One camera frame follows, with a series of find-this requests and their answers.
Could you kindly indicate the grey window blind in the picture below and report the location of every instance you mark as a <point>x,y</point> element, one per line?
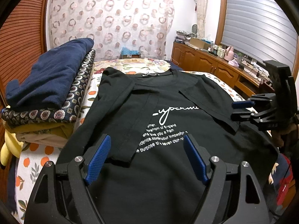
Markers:
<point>261,30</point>

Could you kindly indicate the box with blue cloth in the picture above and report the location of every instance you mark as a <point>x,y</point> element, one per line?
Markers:
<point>126,53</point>

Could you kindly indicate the beige tied window curtain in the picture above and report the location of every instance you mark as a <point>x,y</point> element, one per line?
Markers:
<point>201,16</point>

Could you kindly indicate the black printed t-shirt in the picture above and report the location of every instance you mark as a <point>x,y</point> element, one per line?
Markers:
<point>147,177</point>

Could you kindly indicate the pink kettle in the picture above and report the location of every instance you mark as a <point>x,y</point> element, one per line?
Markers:
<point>229,54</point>

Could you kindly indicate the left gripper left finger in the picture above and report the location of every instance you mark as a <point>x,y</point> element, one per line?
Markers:
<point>47,202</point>

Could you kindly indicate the navy blue folded garment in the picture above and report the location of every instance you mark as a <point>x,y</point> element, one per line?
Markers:
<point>51,77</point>

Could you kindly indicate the floral blanket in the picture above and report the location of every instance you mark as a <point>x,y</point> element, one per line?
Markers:
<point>133,66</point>

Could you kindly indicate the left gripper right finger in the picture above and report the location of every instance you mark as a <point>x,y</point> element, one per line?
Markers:
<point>232,193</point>

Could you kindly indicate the orange print bed sheet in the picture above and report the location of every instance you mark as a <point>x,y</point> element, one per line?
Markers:
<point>34,156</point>

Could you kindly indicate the wooden sideboard cabinet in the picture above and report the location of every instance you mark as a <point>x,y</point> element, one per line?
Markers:
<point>190,59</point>

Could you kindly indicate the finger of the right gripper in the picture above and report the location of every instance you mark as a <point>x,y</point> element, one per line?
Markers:
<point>244,116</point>
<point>243,104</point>

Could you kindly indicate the yellow plush toy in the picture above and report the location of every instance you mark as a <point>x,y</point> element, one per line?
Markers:
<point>10,147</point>

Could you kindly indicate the cardboard box on cabinet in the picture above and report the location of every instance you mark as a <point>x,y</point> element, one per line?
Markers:
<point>199,43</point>

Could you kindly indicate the dark patterned folded garment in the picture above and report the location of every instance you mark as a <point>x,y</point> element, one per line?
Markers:
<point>69,111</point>

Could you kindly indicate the pink tissue pack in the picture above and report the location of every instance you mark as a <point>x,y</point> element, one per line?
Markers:
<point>233,63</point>

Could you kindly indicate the navy bed skirt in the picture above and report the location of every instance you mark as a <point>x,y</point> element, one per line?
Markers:
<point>174,66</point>

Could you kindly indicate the stack of papers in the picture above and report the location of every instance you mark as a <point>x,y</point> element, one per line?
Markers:
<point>183,36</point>

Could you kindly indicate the pink circle pattern curtain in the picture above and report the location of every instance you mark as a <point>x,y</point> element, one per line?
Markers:
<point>138,25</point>

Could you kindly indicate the person's right hand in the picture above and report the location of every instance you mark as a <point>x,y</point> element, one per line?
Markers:
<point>281,137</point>

